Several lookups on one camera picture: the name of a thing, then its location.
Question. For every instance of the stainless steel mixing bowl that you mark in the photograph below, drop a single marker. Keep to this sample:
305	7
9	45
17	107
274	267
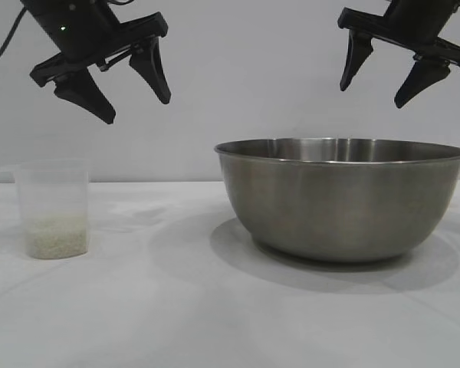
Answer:
341	207

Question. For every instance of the white uncooked rice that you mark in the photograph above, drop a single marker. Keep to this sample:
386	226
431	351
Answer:
57	237

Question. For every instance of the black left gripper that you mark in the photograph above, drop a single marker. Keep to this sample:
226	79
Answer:
80	27

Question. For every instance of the clear plastic measuring cup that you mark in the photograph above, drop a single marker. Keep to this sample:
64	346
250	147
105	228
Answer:
53	191

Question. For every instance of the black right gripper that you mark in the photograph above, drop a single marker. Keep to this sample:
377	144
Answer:
414	23

